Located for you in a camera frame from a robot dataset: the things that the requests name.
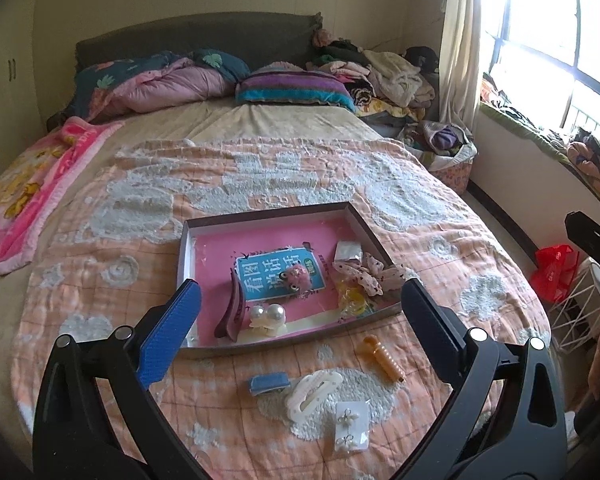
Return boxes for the dark bed headboard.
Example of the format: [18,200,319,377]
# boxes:
[75,11,323,68]

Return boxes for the yellow hoops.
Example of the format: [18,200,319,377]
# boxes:
[337,285,381,322]

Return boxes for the beige bed sheet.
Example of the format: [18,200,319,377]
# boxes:
[0,97,416,411]

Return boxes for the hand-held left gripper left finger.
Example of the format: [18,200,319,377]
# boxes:
[32,280,203,480]

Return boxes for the pink fuzzy hair clip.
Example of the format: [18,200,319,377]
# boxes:
[280,266,312,293]

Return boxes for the pearl hair clip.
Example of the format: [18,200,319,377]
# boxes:
[247,302,288,336]

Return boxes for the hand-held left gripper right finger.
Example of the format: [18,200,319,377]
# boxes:
[401,279,569,480]

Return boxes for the orange hair clip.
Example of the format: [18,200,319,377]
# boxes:
[362,335,406,385]

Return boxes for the white claw hair clip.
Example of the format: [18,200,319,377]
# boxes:
[285,370,344,416]

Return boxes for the polka dot hair bow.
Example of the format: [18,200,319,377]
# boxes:
[332,252,406,298]

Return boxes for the pink cartoon blanket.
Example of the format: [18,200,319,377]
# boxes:
[0,116,126,279]

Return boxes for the peach cloud quilt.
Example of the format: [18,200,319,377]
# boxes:
[10,137,551,480]

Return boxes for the small blue hair clip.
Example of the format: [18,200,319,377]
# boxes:
[248,372,291,398]

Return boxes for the striped purple pillow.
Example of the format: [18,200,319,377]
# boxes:
[235,62,356,113]

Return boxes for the pink and navy duvet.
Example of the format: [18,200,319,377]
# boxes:
[72,49,253,121]

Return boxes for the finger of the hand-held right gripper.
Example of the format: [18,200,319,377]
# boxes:
[565,211,600,286]

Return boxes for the cream curtain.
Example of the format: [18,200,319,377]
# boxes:
[437,0,501,106]

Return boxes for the window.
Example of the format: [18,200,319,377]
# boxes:
[480,0,600,136]

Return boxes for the maroon claw hair clip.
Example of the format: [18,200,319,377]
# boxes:
[215,265,248,340]

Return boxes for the white wire basket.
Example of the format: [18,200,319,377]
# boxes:
[550,255,600,356]

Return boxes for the cherry earring packet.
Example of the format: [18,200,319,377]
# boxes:
[334,241,363,263]

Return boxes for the pile of clothes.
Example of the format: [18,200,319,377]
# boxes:
[307,27,441,133]

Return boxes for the floral laundry basket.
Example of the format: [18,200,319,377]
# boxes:
[410,120,478,196]

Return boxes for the shallow box with pink inside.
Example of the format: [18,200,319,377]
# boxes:
[177,201,421,361]

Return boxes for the cream wardrobe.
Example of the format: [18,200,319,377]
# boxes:
[0,0,46,181]

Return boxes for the red plastic bag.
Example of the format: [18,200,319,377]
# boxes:
[530,244,583,303]

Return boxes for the white earring card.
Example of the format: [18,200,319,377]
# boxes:
[332,400,372,453]

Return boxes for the bedding on window sill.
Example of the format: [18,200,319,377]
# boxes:
[480,72,600,206]

